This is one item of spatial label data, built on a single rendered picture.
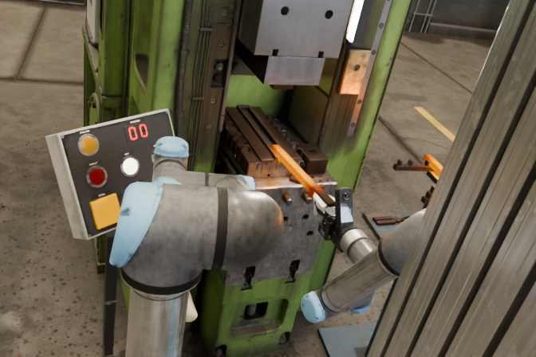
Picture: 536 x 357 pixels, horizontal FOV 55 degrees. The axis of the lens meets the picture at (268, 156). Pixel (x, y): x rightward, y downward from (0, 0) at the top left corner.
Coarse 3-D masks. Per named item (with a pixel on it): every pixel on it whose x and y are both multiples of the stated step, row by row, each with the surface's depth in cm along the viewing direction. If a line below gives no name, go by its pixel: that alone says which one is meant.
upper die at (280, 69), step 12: (240, 48) 177; (252, 60) 168; (264, 60) 159; (276, 60) 157; (288, 60) 159; (300, 60) 161; (312, 60) 162; (324, 60) 164; (252, 72) 168; (264, 72) 159; (276, 72) 160; (288, 72) 161; (300, 72) 163; (312, 72) 165; (288, 84) 164; (300, 84) 166; (312, 84) 167
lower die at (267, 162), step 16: (240, 112) 206; (256, 112) 208; (240, 128) 194; (256, 128) 194; (272, 128) 198; (240, 144) 185; (256, 144) 185; (288, 144) 189; (240, 160) 181; (256, 160) 177; (272, 160) 178; (256, 176) 178; (272, 176) 181
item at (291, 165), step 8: (280, 152) 178; (280, 160) 177; (288, 160) 173; (288, 168) 171; (296, 168) 168; (296, 176) 166; (304, 176) 164; (304, 184) 162; (312, 184) 159; (312, 192) 157; (320, 192) 154; (328, 200) 151
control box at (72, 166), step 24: (120, 120) 138; (144, 120) 143; (168, 120) 149; (48, 144) 131; (72, 144) 128; (120, 144) 138; (144, 144) 143; (72, 168) 128; (120, 168) 137; (144, 168) 143; (72, 192) 129; (96, 192) 132; (120, 192) 137; (72, 216) 132
